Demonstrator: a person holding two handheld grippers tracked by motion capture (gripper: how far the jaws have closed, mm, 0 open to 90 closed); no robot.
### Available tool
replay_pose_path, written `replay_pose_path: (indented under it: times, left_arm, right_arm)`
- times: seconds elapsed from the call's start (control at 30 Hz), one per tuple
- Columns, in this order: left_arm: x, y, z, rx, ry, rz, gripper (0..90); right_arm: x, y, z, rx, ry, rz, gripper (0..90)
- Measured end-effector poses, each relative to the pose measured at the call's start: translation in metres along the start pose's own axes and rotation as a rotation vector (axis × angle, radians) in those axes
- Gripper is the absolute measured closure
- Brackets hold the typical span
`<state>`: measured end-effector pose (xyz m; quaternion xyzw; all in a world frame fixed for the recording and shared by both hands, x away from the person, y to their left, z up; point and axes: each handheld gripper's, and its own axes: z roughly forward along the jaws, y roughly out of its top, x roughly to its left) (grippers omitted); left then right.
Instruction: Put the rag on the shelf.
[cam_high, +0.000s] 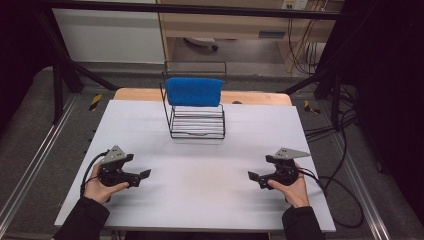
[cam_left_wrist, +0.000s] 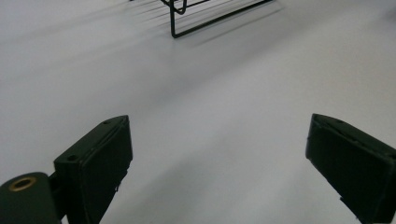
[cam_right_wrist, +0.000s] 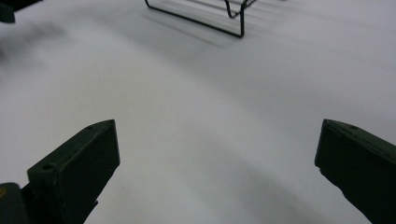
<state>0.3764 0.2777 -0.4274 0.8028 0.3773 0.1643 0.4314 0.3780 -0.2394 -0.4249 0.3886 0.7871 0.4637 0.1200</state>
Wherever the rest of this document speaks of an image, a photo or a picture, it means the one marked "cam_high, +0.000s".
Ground white board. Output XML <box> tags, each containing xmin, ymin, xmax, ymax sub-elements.
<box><xmin>54</xmin><ymin>99</ymin><xmax>337</xmax><ymax>233</ymax></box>

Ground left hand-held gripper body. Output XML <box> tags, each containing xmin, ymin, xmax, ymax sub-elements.
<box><xmin>97</xmin><ymin>144</ymin><xmax>141</xmax><ymax>188</ymax></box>

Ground black wire rack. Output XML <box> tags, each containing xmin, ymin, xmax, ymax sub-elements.
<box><xmin>159</xmin><ymin>60</ymin><xmax>229</xmax><ymax>140</ymax></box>

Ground hanging cables under desk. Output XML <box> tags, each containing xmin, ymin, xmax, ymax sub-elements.
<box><xmin>286</xmin><ymin>16</ymin><xmax>327</xmax><ymax>76</ymax></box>

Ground white chair base with caster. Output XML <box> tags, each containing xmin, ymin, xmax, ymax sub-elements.
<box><xmin>184</xmin><ymin>36</ymin><xmax>220</xmax><ymax>52</ymax></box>

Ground black floor cables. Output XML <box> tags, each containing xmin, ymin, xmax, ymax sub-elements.
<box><xmin>303</xmin><ymin>83</ymin><xmax>360</xmax><ymax>143</ymax></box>

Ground aluminium rail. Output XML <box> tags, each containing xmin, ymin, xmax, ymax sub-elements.
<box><xmin>0</xmin><ymin>94</ymin><xmax>80</xmax><ymax>228</ymax></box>
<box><xmin>333</xmin><ymin>133</ymin><xmax>392</xmax><ymax>240</ymax></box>

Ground person's right hand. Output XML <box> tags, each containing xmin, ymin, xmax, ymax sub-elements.
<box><xmin>267</xmin><ymin>163</ymin><xmax>311</xmax><ymax>209</ymax></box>

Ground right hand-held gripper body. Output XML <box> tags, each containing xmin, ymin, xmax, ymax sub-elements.
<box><xmin>258</xmin><ymin>147</ymin><xmax>311</xmax><ymax>191</ymax></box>

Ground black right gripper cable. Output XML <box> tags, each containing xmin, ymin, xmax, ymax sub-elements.
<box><xmin>298</xmin><ymin>167</ymin><xmax>365</xmax><ymax>230</ymax></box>

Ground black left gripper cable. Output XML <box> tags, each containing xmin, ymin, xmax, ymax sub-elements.
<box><xmin>79</xmin><ymin>150</ymin><xmax>111</xmax><ymax>198</ymax></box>

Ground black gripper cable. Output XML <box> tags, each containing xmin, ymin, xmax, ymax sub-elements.
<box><xmin>298</xmin><ymin>167</ymin><xmax>365</xmax><ymax>230</ymax></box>
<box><xmin>79</xmin><ymin>150</ymin><xmax>111</xmax><ymax>198</ymax></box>

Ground black metal frame bar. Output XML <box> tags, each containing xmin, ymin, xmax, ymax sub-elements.
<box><xmin>39</xmin><ymin>0</ymin><xmax>348</xmax><ymax>21</ymax></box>

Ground yellow black tape strip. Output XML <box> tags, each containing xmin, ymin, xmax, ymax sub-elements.
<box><xmin>303</xmin><ymin>99</ymin><xmax>321</xmax><ymax>115</ymax></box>
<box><xmin>88</xmin><ymin>93</ymin><xmax>103</xmax><ymax>113</ymax></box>

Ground blue towel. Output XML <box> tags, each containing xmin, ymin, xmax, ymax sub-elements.
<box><xmin>165</xmin><ymin>77</ymin><xmax>224</xmax><ymax>108</ymax></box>

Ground black metal stand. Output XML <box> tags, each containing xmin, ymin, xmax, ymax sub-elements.
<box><xmin>33</xmin><ymin>9</ymin><xmax>120</xmax><ymax>125</ymax></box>
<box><xmin>281</xmin><ymin>59</ymin><xmax>345</xmax><ymax>132</ymax></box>

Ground white cabinet panel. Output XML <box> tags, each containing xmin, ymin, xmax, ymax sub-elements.
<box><xmin>52</xmin><ymin>8</ymin><xmax>166</xmax><ymax>65</ymax></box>

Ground light wooden desk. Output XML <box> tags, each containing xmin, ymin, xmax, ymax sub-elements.
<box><xmin>156</xmin><ymin>0</ymin><xmax>344</xmax><ymax>73</ymax></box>

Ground person's left hand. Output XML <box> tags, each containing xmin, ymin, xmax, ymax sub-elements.
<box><xmin>83</xmin><ymin>162</ymin><xmax>130</xmax><ymax>205</ymax></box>

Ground wooden table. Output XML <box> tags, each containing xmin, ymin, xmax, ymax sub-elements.
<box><xmin>113</xmin><ymin>87</ymin><xmax>293</xmax><ymax>107</ymax></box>

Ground white power strip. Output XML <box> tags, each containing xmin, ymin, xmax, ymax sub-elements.
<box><xmin>281</xmin><ymin>0</ymin><xmax>310</xmax><ymax>10</ymax></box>

